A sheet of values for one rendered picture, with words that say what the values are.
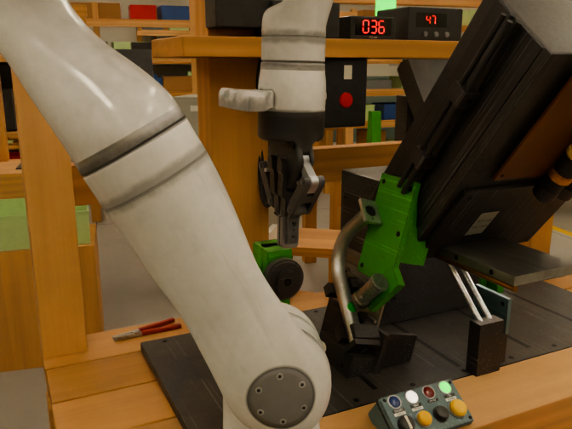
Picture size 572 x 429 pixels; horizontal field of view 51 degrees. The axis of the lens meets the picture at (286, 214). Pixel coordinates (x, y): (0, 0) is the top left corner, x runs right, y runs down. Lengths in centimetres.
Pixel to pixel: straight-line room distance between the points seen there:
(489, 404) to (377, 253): 34
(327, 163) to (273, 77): 95
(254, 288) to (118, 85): 18
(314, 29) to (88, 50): 26
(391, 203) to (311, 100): 58
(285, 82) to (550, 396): 82
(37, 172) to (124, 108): 85
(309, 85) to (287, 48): 4
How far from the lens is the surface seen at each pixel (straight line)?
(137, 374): 129
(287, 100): 64
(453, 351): 134
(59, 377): 133
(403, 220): 116
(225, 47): 122
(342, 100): 135
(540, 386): 127
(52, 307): 136
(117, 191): 45
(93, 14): 793
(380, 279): 117
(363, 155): 163
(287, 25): 65
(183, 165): 45
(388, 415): 103
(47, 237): 131
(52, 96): 47
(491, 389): 123
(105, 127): 44
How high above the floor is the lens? 149
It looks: 14 degrees down
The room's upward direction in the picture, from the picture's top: straight up
